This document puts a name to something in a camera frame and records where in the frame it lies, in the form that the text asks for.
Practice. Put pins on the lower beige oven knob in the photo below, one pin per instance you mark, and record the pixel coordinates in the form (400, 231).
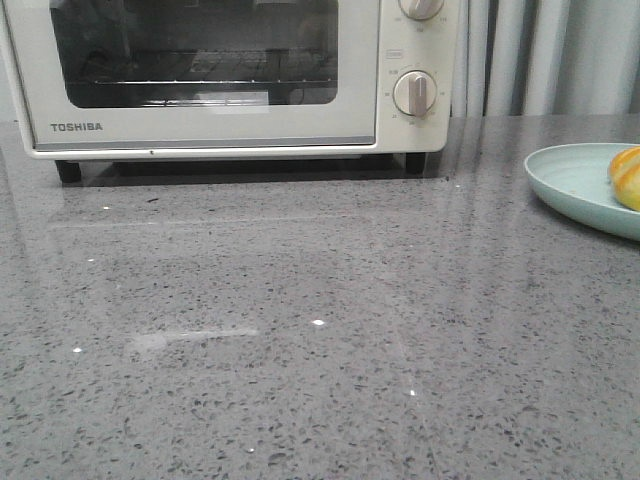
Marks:
(415, 93)

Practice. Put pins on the upper beige oven knob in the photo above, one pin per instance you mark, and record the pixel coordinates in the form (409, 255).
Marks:
(420, 10)

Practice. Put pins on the white Toshiba toaster oven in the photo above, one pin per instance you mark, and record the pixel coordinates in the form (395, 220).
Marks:
(405, 45)

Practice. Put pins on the light green plate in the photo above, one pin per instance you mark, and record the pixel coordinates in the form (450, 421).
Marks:
(573, 180)

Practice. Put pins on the grey pleated curtain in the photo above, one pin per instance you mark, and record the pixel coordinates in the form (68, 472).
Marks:
(534, 58)

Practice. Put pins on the golden croissant bread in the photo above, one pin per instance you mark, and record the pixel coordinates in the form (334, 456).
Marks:
(623, 172)

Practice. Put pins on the beige oven knob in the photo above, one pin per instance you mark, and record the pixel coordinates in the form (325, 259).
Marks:
(420, 10)
(415, 93)

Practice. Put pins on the metal wire oven rack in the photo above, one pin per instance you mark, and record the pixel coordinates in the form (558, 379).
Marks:
(150, 78)

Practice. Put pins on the glass oven door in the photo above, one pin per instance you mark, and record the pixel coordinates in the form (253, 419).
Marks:
(48, 41)

